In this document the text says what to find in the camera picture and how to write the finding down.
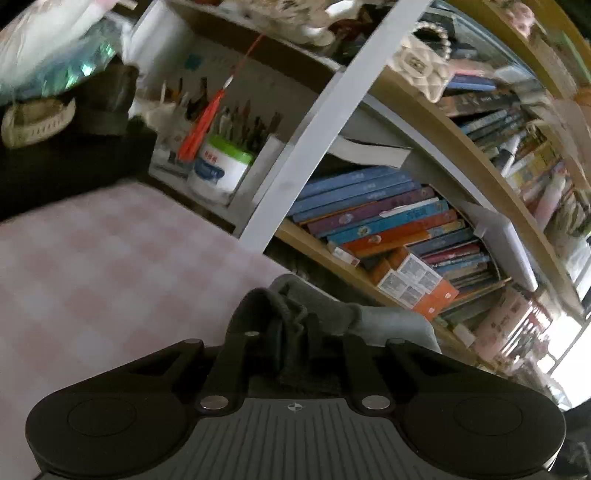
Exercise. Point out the grey knit sweater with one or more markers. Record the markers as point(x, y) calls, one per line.
point(392, 327)

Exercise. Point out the white folder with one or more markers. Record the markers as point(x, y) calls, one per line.
point(512, 249)

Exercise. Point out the red tassel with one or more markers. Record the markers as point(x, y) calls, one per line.
point(198, 129)

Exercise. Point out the iridescent plastic bag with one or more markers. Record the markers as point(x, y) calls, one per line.
point(74, 69)

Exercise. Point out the shelf of slanted books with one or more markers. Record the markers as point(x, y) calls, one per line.
point(498, 120)

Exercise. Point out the small white red box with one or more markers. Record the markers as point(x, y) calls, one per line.
point(344, 254)

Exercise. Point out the white ceramic ornament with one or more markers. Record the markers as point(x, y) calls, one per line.
point(300, 18)

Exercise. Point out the white quilted handbag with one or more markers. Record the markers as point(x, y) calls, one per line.
point(422, 67)

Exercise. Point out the cream wristwatch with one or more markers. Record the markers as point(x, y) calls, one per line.
point(37, 124)

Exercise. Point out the wooden bookshelf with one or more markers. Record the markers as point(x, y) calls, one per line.
point(300, 240)

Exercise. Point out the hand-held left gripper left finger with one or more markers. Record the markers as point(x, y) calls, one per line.
point(240, 357)

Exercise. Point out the row of colourful books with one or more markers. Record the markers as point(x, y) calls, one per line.
point(369, 212)

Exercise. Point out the flat book with white pages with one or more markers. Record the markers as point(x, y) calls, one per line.
point(374, 154)

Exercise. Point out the white pink plush toy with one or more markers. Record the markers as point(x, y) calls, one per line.
point(41, 32)

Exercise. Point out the pink checked bed sheet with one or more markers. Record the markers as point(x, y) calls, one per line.
point(115, 258)

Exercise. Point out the orange white box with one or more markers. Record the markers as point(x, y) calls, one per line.
point(431, 308)
point(445, 293)

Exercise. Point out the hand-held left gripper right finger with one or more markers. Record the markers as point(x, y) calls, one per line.
point(359, 364)

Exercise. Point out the white tub with green lid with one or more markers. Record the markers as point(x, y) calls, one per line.
point(217, 173)

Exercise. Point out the bunch of pens and brushes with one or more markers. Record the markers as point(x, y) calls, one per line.
point(240, 127)

